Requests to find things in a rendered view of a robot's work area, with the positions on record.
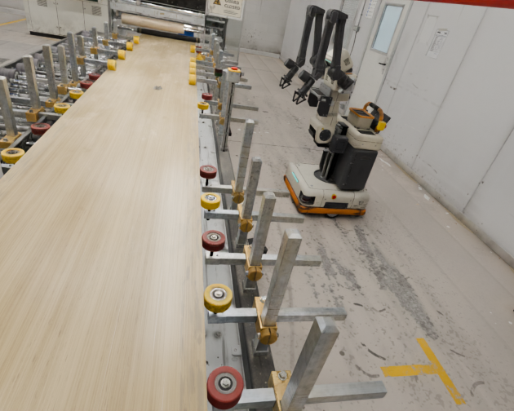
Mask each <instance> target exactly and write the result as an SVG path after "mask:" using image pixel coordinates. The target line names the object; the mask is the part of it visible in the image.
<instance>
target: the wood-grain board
mask: <svg viewBox="0 0 514 411"><path fill-rule="evenodd" d="M191 45H193V46H195V48H196V44H192V43H187V42H178V41H173V40H168V39H164V38H155V37H150V36H144V35H140V43H139V44H137V43H133V51H128V50H125V52H126V59H125V60H120V59H117V60H116V62H117V69H116V71H113V70H108V69H107V70H106V71H105V72H104V73H103V74H102V75H101V76H100V77H99V78H98V79H97V80H96V81H95V82H94V83H93V84H92V85H91V87H90V88H89V89H88V90H87V91H86V92H85V93H84V94H83V95H82V96H81V97H80V98H79V99H78V100H77V101H76V102H75V103H74V104H73V105H72V106H71V107H70V108H69V109H68V110H67V111H66V112H65V113H64V114H63V115H62V116H61V117H60V118H59V120H58V121H57V122H56V123H55V124H54V125H53V126H52V127H51V128H50V129H49V130H48V131H47V132H46V133H45V134H44V135H43V136H42V137H41V138H40V139H39V140H38V141H37V142H36V143H35V144H34V145H33V146H32V147H31V148H30V149H29V150H28V151H27V153H26V154H25V155H23V156H22V158H21V159H19V160H18V162H17V163H16V164H14V165H13V167H12V168H10V169H9V171H8V172H6V173H5V174H4V176H3V177H1V178H0V411H207V389H206V340H205V315H204V289H203V265H202V215H201V190H200V165H199V139H198V115H197V82H196V85H189V84H188V79H189V73H188V72H189V63H190V62H189V61H190V57H194V58H196V51H195V53H192V52H190V46H191ZM155 86H161V87H162V88H163V89H161V90H156V89H155V90H154V89H153V88H154V87H155Z"/></svg>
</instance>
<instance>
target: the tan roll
mask: <svg viewBox="0 0 514 411"><path fill-rule="evenodd" d="M113 18H114V19H119V20H122V23H123V24H130V25H134V26H140V27H145V28H150V29H158V30H163V31H168V32H172V33H182V34H184V31H189V32H194V33H202V34H204V31H200V30H196V29H186V28H185V27H184V24H180V23H176V22H170V21H166V20H157V19H153V18H148V17H143V16H138V15H130V14H126V13H122V16H117V15H114V16H113Z"/></svg>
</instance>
